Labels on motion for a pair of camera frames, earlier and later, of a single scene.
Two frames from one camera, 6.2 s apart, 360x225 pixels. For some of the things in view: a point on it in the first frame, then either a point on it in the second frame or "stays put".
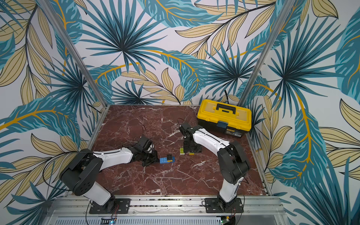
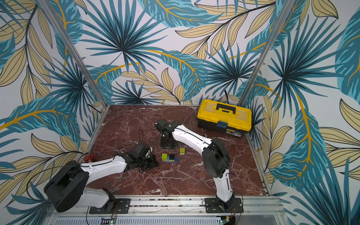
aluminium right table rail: (258, 164) stays put
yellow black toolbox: (224, 116) stays put
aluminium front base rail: (75, 211) stays put
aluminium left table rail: (98, 128) stays put
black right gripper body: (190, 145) to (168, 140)
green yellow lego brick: (182, 151) to (164, 157)
